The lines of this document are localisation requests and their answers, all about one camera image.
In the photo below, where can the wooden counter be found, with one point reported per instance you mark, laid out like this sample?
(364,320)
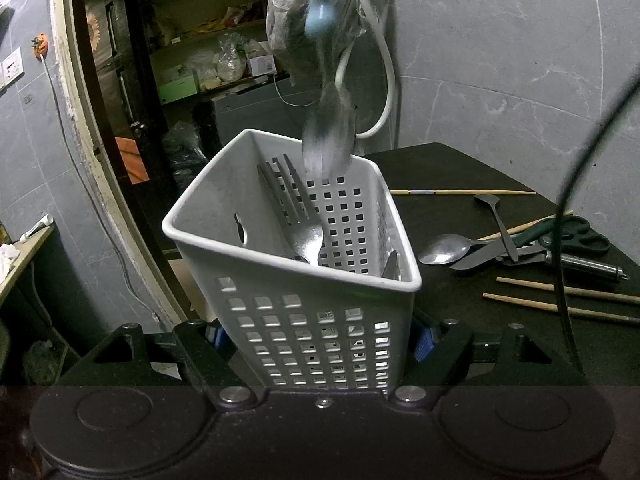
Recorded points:
(25,265)

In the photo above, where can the purple banded wooden chopstick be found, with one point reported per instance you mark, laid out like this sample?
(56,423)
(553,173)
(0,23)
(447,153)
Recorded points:
(465,192)

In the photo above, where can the black plastic bag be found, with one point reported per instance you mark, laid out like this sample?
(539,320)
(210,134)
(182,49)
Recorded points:
(182,145)

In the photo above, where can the white tube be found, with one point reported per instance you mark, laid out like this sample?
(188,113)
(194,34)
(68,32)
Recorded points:
(37,227)

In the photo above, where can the white wall switch plate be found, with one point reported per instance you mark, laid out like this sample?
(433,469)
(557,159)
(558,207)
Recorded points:
(11,69)

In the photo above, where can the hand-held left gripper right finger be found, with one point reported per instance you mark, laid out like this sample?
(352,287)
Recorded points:
(425,342)

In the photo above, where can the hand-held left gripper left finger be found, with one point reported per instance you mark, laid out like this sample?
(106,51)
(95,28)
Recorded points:
(217,339)

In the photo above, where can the clear bag of dark contents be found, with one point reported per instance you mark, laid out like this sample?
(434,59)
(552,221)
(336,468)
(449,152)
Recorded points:
(290,35)

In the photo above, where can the clear bag of white goods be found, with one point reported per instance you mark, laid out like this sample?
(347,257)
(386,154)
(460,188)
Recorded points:
(230,62)

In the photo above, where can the large metal spoon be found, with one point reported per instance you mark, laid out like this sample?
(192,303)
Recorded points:
(442,250)

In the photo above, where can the orange wall plug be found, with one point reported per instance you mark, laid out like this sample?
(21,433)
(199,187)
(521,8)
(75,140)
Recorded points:
(40,44)

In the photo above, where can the dark door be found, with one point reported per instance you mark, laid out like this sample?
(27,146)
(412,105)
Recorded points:
(125,85)

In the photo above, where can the white perforated utensil basket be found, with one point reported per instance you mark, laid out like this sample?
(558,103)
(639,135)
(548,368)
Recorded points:
(300,330)

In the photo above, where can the green box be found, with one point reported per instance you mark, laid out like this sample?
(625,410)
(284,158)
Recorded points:
(177,89)

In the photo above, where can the white cloth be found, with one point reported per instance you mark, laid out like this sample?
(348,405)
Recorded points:
(7,260)

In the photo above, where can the storeroom shelf unit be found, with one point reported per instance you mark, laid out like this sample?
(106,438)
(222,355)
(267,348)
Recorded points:
(200,35)

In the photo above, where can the metal cutlery piece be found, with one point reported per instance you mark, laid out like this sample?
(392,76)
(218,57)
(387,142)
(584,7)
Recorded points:
(391,266)
(495,217)

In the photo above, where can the cream door frame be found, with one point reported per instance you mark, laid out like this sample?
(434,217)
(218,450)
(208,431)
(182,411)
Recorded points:
(75,110)

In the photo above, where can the small white box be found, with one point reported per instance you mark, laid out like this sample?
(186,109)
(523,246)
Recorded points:
(261,65)

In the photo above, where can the metal fork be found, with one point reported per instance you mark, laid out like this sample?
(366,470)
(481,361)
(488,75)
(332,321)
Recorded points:
(306,240)

